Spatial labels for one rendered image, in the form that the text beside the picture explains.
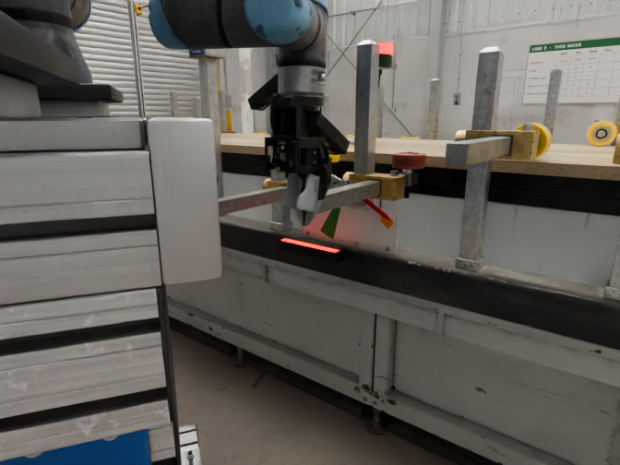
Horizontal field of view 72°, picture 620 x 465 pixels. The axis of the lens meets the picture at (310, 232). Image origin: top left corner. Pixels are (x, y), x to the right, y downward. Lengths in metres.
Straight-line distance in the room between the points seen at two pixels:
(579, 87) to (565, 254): 7.10
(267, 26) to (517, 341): 0.73
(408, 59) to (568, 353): 8.47
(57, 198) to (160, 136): 0.06
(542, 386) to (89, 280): 1.14
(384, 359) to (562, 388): 0.46
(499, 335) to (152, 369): 0.79
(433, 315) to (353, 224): 0.27
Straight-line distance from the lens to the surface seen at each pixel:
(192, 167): 0.23
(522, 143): 0.83
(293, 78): 0.68
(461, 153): 0.60
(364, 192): 0.87
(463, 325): 0.98
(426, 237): 1.16
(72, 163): 0.24
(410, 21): 9.33
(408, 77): 9.14
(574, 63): 8.17
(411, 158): 1.05
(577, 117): 8.12
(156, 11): 0.66
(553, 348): 0.95
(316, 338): 1.52
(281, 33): 0.57
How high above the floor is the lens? 1.00
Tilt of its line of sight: 15 degrees down
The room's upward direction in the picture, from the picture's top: straight up
